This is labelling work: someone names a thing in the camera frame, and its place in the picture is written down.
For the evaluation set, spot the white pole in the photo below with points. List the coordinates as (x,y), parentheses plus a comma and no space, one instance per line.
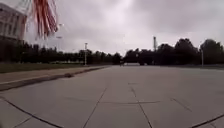
(85,53)

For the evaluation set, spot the grey paved plaza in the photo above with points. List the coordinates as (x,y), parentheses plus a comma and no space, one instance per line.
(133,93)

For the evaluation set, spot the lattice tower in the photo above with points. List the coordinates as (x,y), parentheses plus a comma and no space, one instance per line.
(155,42)

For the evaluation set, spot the row of dark trees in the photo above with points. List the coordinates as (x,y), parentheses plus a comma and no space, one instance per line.
(173,53)

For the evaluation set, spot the grass strip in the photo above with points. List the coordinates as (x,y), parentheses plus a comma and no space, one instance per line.
(33,67)

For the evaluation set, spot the red and white striped flag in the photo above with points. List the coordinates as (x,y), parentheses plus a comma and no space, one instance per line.
(45,16)

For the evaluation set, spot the raised paved strip with kerb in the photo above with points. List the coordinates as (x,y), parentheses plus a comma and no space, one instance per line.
(30,77)

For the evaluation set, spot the large white building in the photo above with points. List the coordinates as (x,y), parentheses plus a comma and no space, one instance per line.
(10,23)

